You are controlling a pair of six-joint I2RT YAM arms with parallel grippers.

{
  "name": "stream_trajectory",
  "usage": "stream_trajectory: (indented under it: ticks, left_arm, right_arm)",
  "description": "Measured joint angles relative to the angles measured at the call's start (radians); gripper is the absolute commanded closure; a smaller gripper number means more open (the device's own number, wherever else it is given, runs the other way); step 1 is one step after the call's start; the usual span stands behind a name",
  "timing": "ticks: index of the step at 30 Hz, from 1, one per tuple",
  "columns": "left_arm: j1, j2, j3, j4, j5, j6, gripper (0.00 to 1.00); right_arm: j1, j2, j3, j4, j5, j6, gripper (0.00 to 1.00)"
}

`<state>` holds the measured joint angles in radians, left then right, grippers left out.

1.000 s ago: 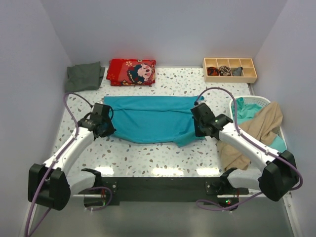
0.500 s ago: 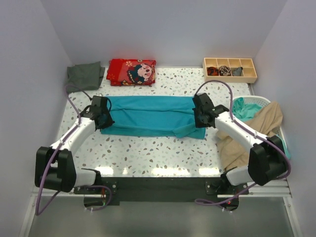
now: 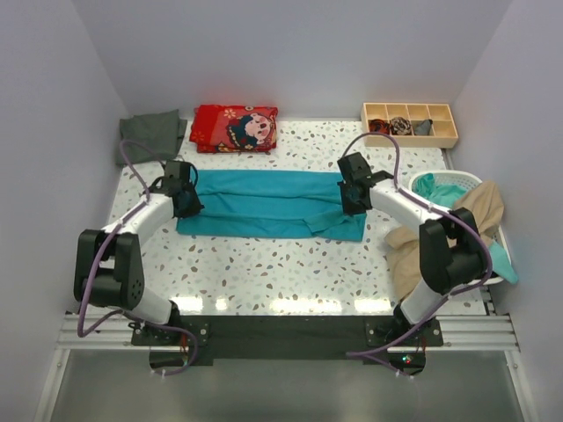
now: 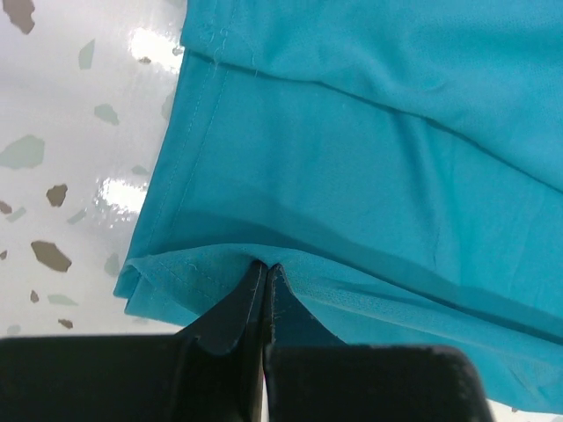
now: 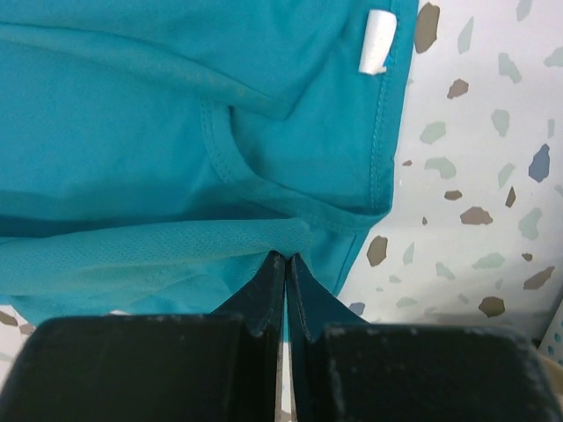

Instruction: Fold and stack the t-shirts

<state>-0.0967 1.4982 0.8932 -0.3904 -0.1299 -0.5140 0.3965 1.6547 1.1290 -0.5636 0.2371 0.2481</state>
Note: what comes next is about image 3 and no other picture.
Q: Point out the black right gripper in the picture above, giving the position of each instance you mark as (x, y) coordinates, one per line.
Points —
(349, 209)

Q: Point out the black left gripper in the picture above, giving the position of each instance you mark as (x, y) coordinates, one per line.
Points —
(196, 206)

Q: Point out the teal t shirt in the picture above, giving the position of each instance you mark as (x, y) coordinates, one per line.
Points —
(272, 204)
(440, 191)

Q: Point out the beige t shirt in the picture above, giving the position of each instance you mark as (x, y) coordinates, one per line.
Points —
(486, 204)

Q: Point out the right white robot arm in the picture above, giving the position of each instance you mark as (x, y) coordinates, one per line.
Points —
(451, 251)

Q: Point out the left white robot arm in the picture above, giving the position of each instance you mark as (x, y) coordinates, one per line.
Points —
(109, 265)

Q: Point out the orange black rolled sock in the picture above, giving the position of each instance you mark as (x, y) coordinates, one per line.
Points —
(379, 126)

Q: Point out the folded grey t shirt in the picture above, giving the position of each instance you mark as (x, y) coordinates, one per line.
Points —
(161, 133)

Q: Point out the red cartoon folded cloth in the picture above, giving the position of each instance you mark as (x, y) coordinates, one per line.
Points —
(234, 128)

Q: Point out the patterned rolled sock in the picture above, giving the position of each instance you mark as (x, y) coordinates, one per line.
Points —
(400, 126)

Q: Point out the wooden compartment box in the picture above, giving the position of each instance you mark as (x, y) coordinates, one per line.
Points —
(412, 125)

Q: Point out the grey rolled sock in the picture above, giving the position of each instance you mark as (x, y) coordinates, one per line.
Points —
(423, 128)

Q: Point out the white plastic laundry basket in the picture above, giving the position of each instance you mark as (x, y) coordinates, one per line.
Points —
(457, 180)

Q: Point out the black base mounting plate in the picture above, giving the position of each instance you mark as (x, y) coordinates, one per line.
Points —
(204, 339)

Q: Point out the aluminium frame rail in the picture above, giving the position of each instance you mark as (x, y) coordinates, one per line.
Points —
(487, 332)

